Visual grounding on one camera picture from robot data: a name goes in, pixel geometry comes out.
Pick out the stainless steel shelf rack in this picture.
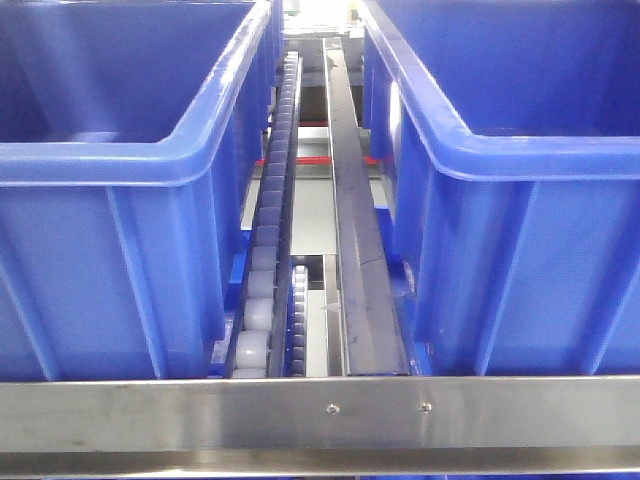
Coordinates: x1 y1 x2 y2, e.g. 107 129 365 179
0 37 640 479

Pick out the white roller conveyor track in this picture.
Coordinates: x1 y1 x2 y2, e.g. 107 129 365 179
225 52 303 378

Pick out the blue bin centre right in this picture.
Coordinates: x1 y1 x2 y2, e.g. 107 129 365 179
361 1 639 375

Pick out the blue bin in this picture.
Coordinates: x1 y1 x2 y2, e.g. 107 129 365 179
1 1 276 381
361 1 639 375

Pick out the blue bin centre left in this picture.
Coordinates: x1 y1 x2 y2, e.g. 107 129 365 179
1 1 276 381

